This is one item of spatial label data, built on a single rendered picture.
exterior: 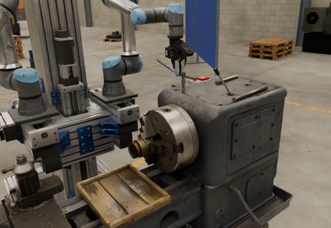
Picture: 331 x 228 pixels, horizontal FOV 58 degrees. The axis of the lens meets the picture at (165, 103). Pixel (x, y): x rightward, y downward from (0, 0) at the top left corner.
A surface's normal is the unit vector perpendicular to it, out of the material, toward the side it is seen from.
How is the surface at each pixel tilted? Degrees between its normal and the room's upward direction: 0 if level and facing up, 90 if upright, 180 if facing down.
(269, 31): 90
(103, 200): 0
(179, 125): 46
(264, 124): 90
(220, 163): 90
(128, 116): 90
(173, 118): 31
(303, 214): 0
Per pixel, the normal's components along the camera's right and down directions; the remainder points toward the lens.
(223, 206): 0.59, 0.25
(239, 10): -0.73, 0.25
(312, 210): -0.03, -0.94
